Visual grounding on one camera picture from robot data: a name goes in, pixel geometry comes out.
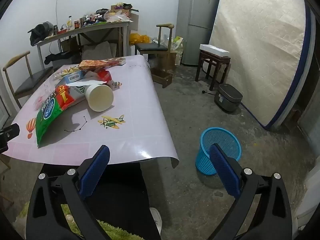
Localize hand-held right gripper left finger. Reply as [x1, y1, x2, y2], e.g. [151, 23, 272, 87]
[26, 144, 118, 240]

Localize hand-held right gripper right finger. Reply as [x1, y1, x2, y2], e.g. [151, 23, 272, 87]
[207, 144, 293, 240]

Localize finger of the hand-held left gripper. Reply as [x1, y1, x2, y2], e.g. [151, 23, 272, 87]
[0, 123, 20, 153]

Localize blue plastic mesh waste basket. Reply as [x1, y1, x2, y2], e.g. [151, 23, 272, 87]
[195, 127, 242, 175]

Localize green potato chip bag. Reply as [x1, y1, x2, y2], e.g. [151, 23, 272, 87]
[35, 84, 85, 147]

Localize light blue cardboard box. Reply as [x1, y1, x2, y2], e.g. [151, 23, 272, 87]
[56, 70, 85, 90]

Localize person's black trousers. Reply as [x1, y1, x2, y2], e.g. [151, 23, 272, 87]
[40, 162, 162, 240]

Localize wooden chair with brown seat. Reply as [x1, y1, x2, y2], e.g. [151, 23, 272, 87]
[2, 51, 54, 109]

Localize green shaggy rug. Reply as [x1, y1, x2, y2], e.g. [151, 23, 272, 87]
[15, 202, 137, 240]

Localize white paper cup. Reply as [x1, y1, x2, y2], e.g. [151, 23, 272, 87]
[85, 84, 115, 112]

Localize grey rice cooker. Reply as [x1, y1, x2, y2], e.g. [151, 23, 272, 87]
[214, 84, 243, 112]

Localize person's white shoe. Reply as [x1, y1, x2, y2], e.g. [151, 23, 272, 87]
[149, 207, 163, 235]

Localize yellow snack packet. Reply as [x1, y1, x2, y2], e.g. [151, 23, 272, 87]
[59, 66, 80, 77]

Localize table with pink cloth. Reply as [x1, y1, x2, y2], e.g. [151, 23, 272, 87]
[5, 55, 180, 169]

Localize black cloth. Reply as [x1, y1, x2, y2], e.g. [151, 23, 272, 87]
[44, 51, 82, 64]

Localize orange snack bag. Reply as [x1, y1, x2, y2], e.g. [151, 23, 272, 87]
[76, 58, 126, 71]

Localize brown wooden crate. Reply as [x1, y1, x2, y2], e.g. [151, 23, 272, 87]
[150, 67, 173, 88]

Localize dark wooden stool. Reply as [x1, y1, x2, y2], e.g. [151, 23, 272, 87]
[195, 50, 231, 91]

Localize flat white box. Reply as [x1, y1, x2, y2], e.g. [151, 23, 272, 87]
[199, 44, 230, 57]

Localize wooden chair with black seat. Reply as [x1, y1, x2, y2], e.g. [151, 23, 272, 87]
[134, 24, 175, 72]

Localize beige mattress with blue edge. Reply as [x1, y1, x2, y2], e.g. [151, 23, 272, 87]
[202, 0, 315, 130]

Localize yellow plastic bag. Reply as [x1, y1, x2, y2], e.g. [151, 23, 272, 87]
[129, 33, 152, 46]

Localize white and green bag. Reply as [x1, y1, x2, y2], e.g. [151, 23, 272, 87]
[172, 36, 184, 65]

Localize grey desk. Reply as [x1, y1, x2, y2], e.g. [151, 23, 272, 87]
[34, 21, 130, 70]

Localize pile of desk clutter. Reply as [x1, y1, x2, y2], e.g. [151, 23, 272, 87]
[54, 2, 140, 34]

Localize grey refrigerator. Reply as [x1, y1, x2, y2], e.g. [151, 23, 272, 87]
[175, 0, 223, 67]

